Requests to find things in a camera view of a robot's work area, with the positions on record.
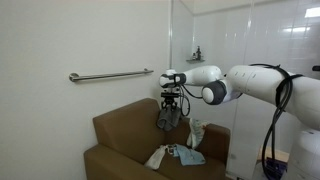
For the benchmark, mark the dark shower bottle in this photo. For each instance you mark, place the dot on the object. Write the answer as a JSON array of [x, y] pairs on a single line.
[[198, 53]]

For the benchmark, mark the light blue cloth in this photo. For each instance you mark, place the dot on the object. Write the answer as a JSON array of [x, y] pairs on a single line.
[[188, 156]]

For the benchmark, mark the dark blue box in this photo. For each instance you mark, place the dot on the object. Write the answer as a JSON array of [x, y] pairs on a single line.
[[274, 169]]

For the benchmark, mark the steel wall grab bar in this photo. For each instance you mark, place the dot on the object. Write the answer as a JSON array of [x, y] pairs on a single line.
[[74, 77]]

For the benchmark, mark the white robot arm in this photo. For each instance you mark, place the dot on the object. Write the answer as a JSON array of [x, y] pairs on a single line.
[[292, 93]]

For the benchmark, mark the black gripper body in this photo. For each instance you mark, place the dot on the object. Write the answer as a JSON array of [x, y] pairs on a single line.
[[169, 102]]

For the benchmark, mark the brown leather armchair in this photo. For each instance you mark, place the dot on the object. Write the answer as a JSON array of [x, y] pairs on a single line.
[[128, 136]]

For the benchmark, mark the shower corner shelf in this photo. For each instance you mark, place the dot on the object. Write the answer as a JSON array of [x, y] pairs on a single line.
[[195, 61]]

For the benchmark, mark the dark grey towel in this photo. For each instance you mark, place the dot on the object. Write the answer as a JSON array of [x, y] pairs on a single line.
[[168, 118]]

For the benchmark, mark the white patterned cloth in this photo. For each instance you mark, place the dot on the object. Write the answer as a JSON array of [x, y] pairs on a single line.
[[197, 131]]

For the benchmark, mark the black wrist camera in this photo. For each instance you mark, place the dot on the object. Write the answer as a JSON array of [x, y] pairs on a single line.
[[169, 95]]

